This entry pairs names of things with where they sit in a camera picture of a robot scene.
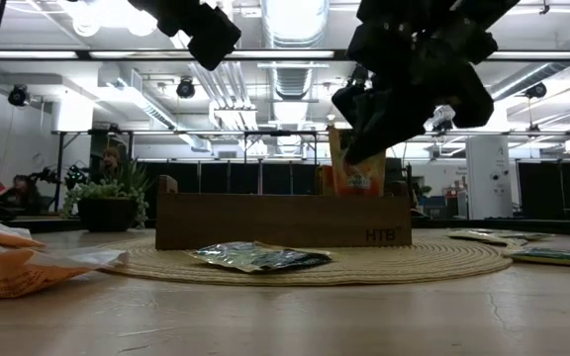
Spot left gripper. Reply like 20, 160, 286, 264
126, 0, 242, 71

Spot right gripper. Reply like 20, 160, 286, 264
332, 0, 499, 167

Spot wooden tea box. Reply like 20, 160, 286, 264
154, 175, 414, 251

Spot black ceiling spotlight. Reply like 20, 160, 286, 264
524, 82, 547, 100
7, 84, 32, 108
175, 77, 196, 99

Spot white column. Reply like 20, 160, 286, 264
465, 135, 514, 221

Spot black partition panel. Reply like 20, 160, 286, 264
517, 160, 570, 221
145, 161, 322, 195

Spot round woven placemat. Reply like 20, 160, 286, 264
94, 235, 514, 288

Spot person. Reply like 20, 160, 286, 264
10, 173, 44, 212
97, 146, 124, 182

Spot potted green succulent plant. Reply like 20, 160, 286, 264
62, 158, 153, 233

